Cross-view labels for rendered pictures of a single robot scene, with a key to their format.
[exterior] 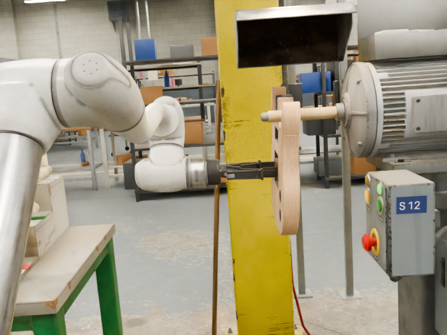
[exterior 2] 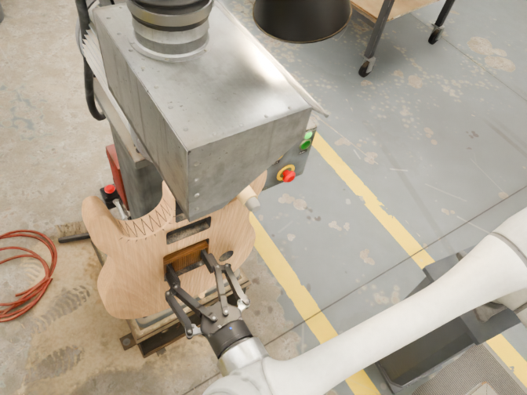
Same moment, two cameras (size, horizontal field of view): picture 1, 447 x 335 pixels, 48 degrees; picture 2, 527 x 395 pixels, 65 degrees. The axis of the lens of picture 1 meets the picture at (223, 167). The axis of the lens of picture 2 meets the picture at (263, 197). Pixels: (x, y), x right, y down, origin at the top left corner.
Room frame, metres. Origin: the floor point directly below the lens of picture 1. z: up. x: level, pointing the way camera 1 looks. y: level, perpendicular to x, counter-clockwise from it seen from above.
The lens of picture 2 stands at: (1.63, 0.22, 1.86)
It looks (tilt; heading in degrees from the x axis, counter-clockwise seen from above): 53 degrees down; 228
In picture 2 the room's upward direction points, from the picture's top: 12 degrees clockwise
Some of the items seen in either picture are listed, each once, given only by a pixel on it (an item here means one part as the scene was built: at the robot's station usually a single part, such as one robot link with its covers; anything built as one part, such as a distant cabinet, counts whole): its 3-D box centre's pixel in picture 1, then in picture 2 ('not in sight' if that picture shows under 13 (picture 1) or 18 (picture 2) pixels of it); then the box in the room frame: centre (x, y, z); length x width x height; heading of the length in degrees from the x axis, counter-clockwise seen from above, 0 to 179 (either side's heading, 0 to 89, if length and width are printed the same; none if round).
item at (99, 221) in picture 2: (279, 103); (110, 221); (1.57, -0.19, 1.27); 0.07 x 0.04 x 0.10; 179
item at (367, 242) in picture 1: (371, 242); (287, 174); (1.06, -0.32, 0.98); 0.04 x 0.04 x 0.04; 89
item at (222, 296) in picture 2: (244, 172); (221, 291); (1.43, -0.06, 1.09); 0.11 x 0.01 x 0.04; 68
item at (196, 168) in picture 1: (197, 173); (243, 361); (1.46, 0.08, 1.09); 0.09 x 0.06 x 0.09; 179
